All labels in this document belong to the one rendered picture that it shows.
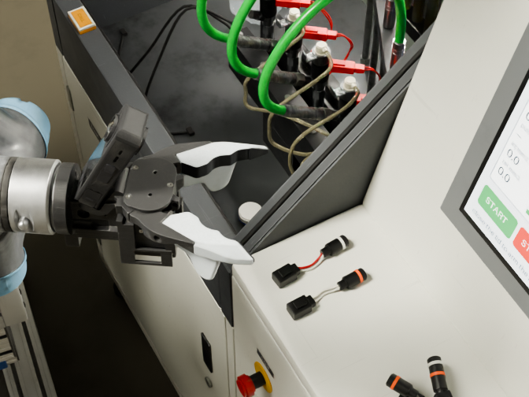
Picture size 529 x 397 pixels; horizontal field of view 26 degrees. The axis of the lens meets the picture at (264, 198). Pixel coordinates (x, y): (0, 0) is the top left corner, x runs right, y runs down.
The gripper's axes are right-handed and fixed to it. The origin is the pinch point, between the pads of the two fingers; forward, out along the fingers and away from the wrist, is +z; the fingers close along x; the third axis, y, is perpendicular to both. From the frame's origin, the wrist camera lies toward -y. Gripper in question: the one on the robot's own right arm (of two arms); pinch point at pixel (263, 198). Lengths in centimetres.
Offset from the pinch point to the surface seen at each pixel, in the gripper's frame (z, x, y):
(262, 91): -3.5, -41.5, 22.3
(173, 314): -21, -57, 93
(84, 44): -36, -73, 41
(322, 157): 5.2, -38.1, 30.5
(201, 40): -19, -88, 51
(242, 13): -7, -48, 14
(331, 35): 5, -64, 29
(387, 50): 14, -59, 28
